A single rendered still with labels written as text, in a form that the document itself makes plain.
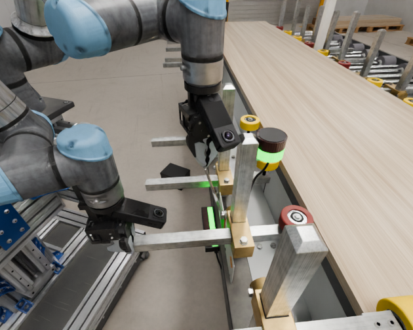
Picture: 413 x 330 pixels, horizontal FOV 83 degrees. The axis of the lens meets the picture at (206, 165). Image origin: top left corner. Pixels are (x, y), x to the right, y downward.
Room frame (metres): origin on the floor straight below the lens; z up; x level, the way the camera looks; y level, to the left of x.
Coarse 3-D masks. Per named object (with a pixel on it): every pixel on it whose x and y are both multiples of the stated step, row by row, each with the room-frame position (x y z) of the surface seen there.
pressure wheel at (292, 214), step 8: (288, 208) 0.39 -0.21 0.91; (296, 208) 0.39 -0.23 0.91; (304, 208) 0.39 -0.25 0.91; (280, 216) 0.37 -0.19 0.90; (288, 216) 0.37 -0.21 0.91; (296, 216) 0.36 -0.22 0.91; (304, 216) 0.37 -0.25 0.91; (312, 216) 0.37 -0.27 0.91; (280, 224) 0.36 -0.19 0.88; (288, 224) 0.34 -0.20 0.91; (296, 224) 0.34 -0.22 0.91
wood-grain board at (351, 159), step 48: (240, 48) 2.01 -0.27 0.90; (288, 48) 2.01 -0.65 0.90; (288, 96) 1.10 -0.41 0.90; (336, 96) 1.10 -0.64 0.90; (384, 96) 1.10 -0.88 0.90; (288, 144) 0.69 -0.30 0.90; (336, 144) 0.69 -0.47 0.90; (384, 144) 0.69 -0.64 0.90; (336, 192) 0.45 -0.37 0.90; (384, 192) 0.45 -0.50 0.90; (336, 240) 0.30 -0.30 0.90; (384, 240) 0.30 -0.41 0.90; (384, 288) 0.20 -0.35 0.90
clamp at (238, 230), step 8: (232, 224) 0.37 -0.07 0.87; (240, 224) 0.37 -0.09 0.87; (248, 224) 0.37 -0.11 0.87; (232, 232) 0.34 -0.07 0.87; (240, 232) 0.34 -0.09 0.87; (248, 232) 0.34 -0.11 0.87; (232, 240) 0.33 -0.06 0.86; (248, 240) 0.32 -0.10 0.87; (232, 248) 0.32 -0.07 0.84; (240, 248) 0.30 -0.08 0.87; (248, 248) 0.30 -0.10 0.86; (240, 256) 0.30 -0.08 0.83; (248, 256) 0.30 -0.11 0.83
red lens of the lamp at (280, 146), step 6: (258, 132) 0.41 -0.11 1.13; (258, 138) 0.39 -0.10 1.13; (264, 144) 0.37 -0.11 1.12; (270, 144) 0.37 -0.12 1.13; (276, 144) 0.37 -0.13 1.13; (282, 144) 0.37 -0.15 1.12; (264, 150) 0.37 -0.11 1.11; (270, 150) 0.37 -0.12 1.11; (276, 150) 0.37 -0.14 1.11; (282, 150) 0.37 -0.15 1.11
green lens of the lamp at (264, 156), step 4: (260, 152) 0.38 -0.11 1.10; (264, 152) 0.37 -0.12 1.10; (280, 152) 0.37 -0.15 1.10; (260, 156) 0.38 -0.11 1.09; (264, 156) 0.37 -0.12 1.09; (268, 156) 0.37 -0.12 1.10; (272, 156) 0.37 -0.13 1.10; (276, 156) 0.37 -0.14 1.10; (280, 156) 0.37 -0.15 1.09; (264, 160) 0.37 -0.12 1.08; (268, 160) 0.37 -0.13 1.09; (272, 160) 0.37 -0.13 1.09; (276, 160) 0.37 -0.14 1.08
